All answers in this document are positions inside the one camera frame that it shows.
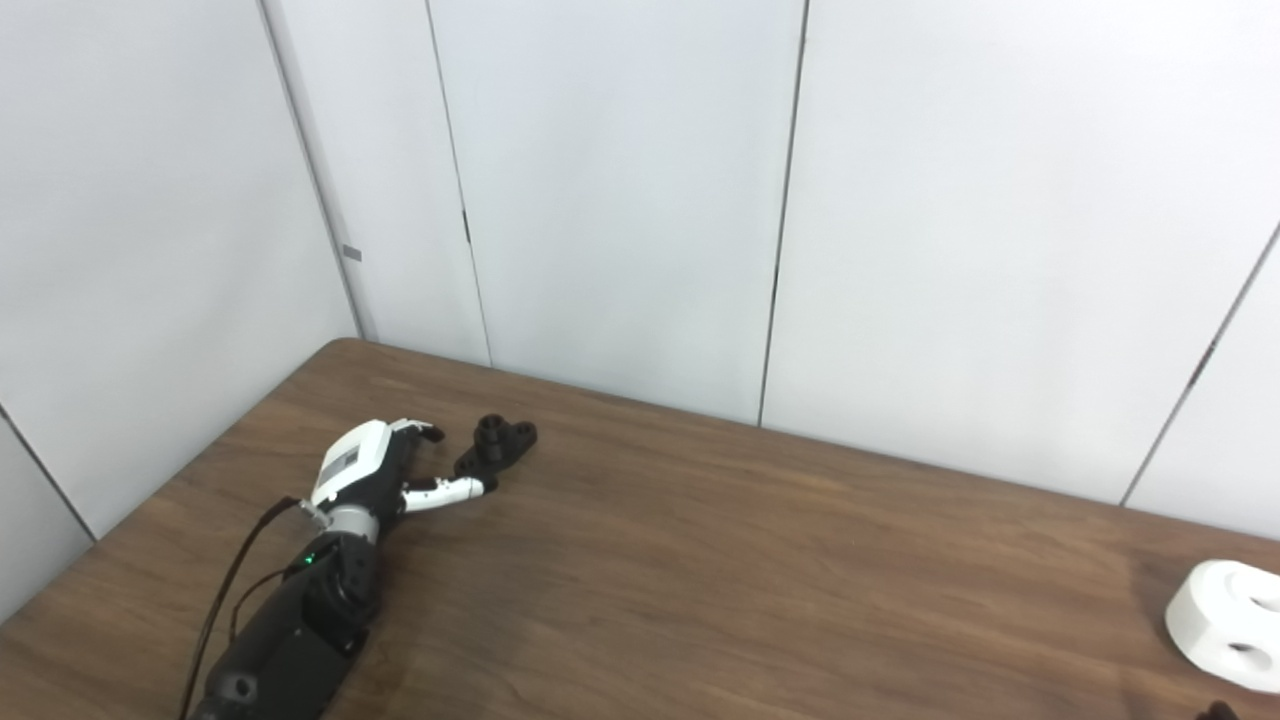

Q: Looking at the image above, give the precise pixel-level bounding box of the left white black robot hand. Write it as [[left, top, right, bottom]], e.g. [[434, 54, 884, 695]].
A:
[[310, 418, 498, 521]]

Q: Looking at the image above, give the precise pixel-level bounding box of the round white plastic piece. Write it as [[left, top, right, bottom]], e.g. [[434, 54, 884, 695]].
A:
[[1165, 560, 1280, 694]]

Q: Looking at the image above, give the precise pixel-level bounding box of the black plastic holder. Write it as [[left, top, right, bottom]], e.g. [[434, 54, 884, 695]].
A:
[[453, 415, 539, 491]]

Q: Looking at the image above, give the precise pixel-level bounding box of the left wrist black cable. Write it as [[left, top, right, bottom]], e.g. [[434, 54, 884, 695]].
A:
[[178, 497, 331, 720]]

